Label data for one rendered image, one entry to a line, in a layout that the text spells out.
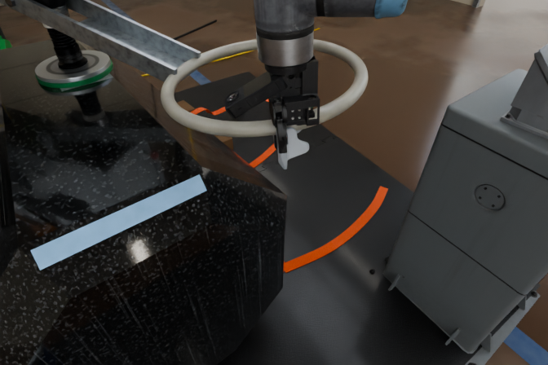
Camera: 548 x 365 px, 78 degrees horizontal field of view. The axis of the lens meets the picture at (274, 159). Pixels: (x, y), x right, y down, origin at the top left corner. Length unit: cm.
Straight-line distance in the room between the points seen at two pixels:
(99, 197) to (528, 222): 100
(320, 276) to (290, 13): 121
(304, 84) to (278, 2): 15
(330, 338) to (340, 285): 22
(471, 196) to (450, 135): 19
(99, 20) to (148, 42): 17
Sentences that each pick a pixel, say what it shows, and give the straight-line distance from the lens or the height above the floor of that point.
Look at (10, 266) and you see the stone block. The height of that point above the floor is 81.
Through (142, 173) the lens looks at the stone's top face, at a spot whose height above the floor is 85.
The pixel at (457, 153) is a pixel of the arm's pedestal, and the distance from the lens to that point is 107.
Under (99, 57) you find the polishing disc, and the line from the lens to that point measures 127.
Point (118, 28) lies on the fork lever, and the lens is 113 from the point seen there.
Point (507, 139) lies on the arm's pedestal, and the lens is 99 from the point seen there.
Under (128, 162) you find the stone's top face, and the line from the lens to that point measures 80.
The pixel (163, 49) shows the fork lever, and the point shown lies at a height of 95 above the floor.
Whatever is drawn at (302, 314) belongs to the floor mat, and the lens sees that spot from 145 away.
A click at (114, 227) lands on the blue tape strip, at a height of 82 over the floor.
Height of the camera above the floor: 133
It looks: 40 degrees down
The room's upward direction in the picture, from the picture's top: straight up
